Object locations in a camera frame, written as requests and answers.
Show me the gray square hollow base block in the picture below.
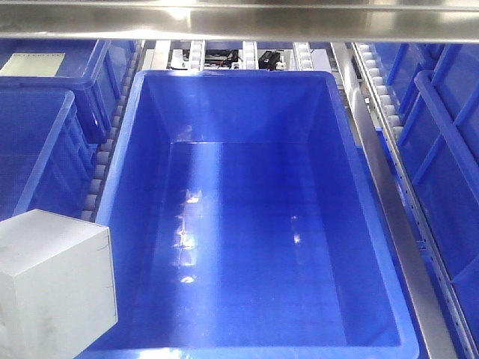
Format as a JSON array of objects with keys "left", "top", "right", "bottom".
[{"left": 1, "top": 209, "right": 118, "bottom": 358}]

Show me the large blue target bin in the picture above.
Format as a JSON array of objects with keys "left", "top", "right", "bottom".
[{"left": 82, "top": 70, "right": 420, "bottom": 358}]

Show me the blue bin left rear labelled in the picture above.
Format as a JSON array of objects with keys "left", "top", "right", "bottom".
[{"left": 1, "top": 38, "right": 138, "bottom": 144}]

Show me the blue bin left front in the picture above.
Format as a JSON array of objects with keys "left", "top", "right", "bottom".
[{"left": 1, "top": 88, "right": 96, "bottom": 219}]

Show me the blue bin right side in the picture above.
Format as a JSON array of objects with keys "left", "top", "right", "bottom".
[{"left": 378, "top": 43, "right": 478, "bottom": 337}]

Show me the steel shelf top beam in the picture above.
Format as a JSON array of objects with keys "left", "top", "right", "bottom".
[{"left": 1, "top": 1, "right": 478, "bottom": 43}]

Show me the white roller track left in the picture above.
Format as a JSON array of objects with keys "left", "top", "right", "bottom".
[{"left": 80, "top": 40, "right": 145, "bottom": 222}]

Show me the steel roller rail right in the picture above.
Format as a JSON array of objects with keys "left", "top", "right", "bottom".
[{"left": 331, "top": 42, "right": 478, "bottom": 358}]

